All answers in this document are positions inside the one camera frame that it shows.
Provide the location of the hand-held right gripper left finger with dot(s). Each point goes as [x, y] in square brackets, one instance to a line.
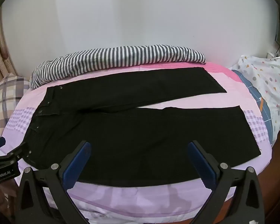
[75, 162]

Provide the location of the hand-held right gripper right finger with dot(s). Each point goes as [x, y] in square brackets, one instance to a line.
[201, 162]

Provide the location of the black pants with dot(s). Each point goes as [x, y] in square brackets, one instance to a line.
[130, 130]

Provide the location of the plaid pillow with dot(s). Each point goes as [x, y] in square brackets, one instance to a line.
[4, 98]

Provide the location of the pink purple bed sheet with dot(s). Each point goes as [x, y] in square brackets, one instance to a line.
[135, 200]

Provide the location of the blue checked cloth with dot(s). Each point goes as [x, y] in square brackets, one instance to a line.
[259, 98]

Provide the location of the white quilt with coloured shapes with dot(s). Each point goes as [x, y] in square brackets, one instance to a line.
[268, 84]

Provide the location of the grey white striped blanket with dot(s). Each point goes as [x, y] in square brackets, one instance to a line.
[112, 59]

